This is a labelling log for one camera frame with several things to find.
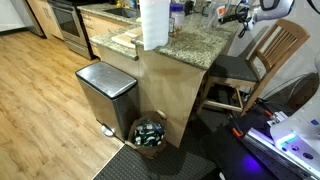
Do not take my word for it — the wooden cutting board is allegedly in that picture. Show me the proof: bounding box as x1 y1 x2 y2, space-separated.
111 27 142 49

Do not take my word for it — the wooden chair with grey cushion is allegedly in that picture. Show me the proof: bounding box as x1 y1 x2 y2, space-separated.
197 19 310 115

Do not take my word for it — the white paper towel roll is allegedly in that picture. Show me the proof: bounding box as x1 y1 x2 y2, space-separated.
140 0 169 51

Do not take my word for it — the dark floor mat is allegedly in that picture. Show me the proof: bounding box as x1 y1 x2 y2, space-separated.
92 144 215 180

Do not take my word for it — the clear jar with purple lid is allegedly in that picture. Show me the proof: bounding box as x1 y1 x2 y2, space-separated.
170 3 185 26

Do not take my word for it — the stainless steel trash can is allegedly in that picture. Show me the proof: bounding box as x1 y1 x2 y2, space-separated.
75 61 140 141

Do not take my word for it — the stainless steel oven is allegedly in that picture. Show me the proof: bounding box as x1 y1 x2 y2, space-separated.
47 0 94 60

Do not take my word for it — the clear plastic bottle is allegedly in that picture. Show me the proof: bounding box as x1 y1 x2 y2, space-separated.
207 0 219 28

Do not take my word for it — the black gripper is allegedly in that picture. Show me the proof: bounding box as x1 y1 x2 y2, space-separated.
218 7 252 38

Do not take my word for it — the brown paper bag of recyclables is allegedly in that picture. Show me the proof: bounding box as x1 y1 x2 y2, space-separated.
125 110 167 159

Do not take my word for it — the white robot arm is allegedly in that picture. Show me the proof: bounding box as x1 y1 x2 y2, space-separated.
245 0 320 180

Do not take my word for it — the kitchen sink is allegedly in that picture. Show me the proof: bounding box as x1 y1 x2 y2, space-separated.
107 8 140 18

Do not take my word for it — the white bottle with orange label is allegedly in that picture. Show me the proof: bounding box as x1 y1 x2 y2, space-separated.
216 5 227 19

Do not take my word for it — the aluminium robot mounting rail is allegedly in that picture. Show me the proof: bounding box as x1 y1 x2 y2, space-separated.
241 111 320 180

